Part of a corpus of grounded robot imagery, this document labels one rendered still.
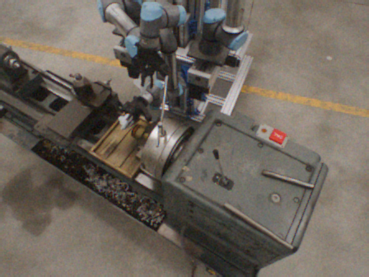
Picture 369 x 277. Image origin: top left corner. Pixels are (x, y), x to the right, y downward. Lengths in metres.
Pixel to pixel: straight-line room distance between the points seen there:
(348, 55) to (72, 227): 3.44
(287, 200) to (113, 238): 1.58
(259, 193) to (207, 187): 0.20
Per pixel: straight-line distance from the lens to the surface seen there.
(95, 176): 2.00
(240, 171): 1.20
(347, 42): 4.10
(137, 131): 1.44
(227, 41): 1.54
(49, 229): 2.61
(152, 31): 1.10
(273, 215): 1.17
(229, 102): 2.70
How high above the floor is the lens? 2.33
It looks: 59 degrees down
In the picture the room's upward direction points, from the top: 1 degrees clockwise
